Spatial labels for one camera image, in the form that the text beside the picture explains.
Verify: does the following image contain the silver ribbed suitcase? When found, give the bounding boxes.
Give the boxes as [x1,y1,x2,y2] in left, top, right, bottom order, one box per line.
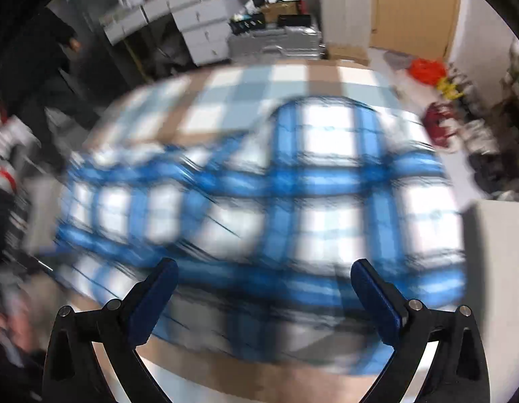
[227,26,324,64]

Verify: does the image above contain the red plastic bag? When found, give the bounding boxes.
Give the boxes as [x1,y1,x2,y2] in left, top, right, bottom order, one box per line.
[408,57,447,87]

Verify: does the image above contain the white upright suitcase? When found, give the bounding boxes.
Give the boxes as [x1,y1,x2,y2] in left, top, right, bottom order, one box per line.
[318,0,374,51]

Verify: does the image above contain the black printed box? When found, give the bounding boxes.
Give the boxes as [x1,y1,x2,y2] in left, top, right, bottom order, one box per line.
[229,14,267,35]

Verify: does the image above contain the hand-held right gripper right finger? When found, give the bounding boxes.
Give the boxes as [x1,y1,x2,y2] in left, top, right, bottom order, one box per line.
[351,259,491,403]

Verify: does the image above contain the yellow shoes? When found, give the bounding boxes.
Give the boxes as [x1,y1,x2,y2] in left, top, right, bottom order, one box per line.
[436,76,462,102]

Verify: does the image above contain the wooden door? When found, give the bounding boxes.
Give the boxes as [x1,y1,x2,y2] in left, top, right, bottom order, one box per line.
[369,0,462,60]

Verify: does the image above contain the blue white plaid shirt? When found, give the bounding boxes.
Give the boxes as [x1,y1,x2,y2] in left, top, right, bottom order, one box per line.
[57,96,469,377]

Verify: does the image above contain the white desk with drawers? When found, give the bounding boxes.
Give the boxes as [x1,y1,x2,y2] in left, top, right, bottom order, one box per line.
[99,0,234,67]

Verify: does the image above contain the flat black box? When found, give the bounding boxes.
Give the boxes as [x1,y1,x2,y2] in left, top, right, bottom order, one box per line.
[278,14,313,29]

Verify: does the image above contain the brown cardboard box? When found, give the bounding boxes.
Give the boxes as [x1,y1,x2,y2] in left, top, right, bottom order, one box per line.
[259,2,301,22]

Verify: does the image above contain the pile of loose shoes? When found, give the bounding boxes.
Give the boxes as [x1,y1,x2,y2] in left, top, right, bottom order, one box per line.
[422,101,519,202]

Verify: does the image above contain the red white pillow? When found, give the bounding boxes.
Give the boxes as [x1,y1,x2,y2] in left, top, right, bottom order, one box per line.
[0,80,34,191]

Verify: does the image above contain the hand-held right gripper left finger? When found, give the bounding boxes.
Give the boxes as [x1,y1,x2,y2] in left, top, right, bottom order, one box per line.
[43,258,179,403]

